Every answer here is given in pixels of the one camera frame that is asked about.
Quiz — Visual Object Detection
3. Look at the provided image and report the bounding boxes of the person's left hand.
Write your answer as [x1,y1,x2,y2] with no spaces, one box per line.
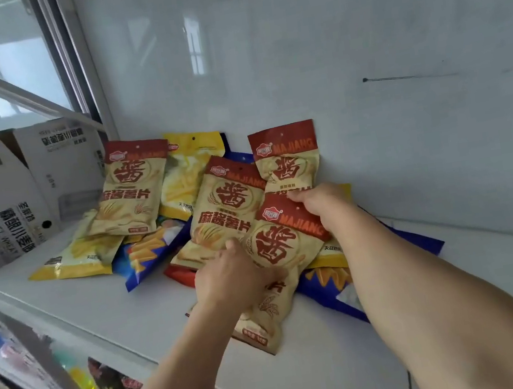
[189,230,294,321]

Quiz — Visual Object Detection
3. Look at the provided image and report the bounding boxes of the person's right hand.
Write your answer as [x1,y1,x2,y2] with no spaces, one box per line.
[286,178,364,245]

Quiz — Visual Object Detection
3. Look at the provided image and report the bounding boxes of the beige red-top snack packet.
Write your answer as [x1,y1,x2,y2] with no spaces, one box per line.
[155,148,279,275]
[170,185,349,368]
[247,118,325,200]
[74,133,182,243]

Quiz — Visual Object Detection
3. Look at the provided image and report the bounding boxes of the person's left forearm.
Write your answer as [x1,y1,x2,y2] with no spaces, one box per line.
[79,294,262,389]

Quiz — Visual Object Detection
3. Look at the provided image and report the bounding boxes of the person's right forearm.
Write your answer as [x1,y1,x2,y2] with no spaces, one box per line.
[330,178,513,389]

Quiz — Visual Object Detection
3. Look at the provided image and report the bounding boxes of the blue snack packet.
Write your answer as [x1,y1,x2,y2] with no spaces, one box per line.
[107,214,201,294]
[285,196,455,333]
[220,129,255,167]

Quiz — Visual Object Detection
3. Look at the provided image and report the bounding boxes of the yellow snack packet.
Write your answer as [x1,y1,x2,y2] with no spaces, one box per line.
[294,183,364,274]
[20,205,129,286]
[147,126,236,225]

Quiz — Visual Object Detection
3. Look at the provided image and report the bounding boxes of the red snack packet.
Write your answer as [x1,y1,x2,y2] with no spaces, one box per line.
[163,260,199,292]

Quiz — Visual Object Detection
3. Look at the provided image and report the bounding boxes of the white metal shelf unit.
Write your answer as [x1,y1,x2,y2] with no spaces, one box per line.
[0,154,513,389]

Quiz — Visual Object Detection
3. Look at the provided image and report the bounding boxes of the dark printed packet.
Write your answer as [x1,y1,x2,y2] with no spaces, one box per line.
[86,350,144,389]

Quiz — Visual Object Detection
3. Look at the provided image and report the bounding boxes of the yellow green packet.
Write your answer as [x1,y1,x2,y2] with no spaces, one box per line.
[51,339,99,389]

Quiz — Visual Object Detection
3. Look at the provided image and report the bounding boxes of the window with white frame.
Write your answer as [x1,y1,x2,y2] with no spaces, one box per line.
[0,0,120,156]

